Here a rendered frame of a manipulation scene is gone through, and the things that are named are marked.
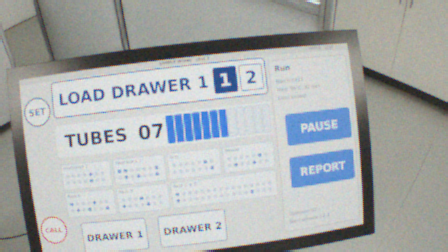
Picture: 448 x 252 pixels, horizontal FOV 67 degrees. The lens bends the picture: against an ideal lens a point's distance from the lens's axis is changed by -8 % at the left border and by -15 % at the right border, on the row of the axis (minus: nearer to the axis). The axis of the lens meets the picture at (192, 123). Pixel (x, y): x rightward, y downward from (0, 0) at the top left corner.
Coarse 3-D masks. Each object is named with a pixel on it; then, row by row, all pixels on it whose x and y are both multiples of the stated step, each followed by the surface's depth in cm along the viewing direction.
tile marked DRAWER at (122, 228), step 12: (84, 228) 51; (96, 228) 51; (108, 228) 51; (120, 228) 51; (132, 228) 51; (144, 228) 51; (84, 240) 51; (96, 240) 51; (108, 240) 51; (120, 240) 51; (132, 240) 51; (144, 240) 51
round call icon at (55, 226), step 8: (40, 216) 51; (48, 216) 51; (56, 216) 51; (64, 216) 51; (40, 224) 51; (48, 224) 51; (56, 224) 51; (64, 224) 51; (48, 232) 51; (56, 232) 51; (64, 232) 51; (48, 240) 51; (56, 240) 51; (64, 240) 51
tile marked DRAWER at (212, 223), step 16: (224, 208) 52; (160, 224) 51; (176, 224) 52; (192, 224) 52; (208, 224) 52; (224, 224) 52; (160, 240) 52; (176, 240) 52; (192, 240) 52; (208, 240) 52; (224, 240) 52
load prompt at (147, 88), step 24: (144, 72) 51; (168, 72) 51; (192, 72) 51; (216, 72) 51; (240, 72) 52; (264, 72) 52; (72, 96) 51; (96, 96) 51; (120, 96) 51; (144, 96) 51; (168, 96) 51; (192, 96) 51; (216, 96) 52; (240, 96) 52
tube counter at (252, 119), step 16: (176, 112) 51; (192, 112) 51; (208, 112) 52; (224, 112) 52; (240, 112) 52; (256, 112) 52; (144, 128) 51; (160, 128) 51; (176, 128) 51; (192, 128) 51; (208, 128) 52; (224, 128) 52; (240, 128) 52; (256, 128) 52; (144, 144) 51; (160, 144) 51; (176, 144) 51
